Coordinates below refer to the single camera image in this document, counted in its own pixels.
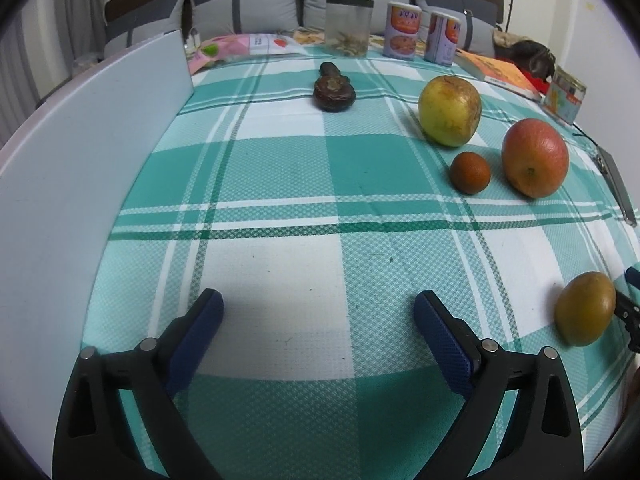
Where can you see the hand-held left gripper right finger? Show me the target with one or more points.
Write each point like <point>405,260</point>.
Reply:
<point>445,345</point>

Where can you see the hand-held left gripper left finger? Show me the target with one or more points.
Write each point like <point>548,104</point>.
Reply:
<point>200,340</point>

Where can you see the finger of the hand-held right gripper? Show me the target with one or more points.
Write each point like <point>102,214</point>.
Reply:
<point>629,308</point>
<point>633,276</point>

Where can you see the brown green round fruit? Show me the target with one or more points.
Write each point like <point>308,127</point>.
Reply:
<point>585,308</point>

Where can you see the red apple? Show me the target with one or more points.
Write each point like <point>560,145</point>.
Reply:
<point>535,158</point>

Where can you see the dark orange tangerine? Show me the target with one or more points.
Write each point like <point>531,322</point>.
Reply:
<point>470,172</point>

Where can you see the white box with brown liner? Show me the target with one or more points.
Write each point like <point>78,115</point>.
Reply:
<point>75,185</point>

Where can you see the yellow apple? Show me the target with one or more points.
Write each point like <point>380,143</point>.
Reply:
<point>450,111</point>

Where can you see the green white plaid cloth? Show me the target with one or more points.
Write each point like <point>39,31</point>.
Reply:
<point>300,260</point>

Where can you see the small jar with colourful label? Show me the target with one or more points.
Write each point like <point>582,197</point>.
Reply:
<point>565,95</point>

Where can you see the orange book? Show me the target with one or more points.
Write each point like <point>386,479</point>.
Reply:
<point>500,72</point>

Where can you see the dark cloth bundle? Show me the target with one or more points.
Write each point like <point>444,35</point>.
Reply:
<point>525,57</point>

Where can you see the pink snack packet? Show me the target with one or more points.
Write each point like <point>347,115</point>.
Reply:
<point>235,47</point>

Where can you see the red-white can right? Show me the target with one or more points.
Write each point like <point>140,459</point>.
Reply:
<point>442,37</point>

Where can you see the can with orange label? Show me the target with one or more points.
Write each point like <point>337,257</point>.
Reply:
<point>404,30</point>

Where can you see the clear jar with black lid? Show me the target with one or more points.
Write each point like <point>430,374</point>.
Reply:
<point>349,25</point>

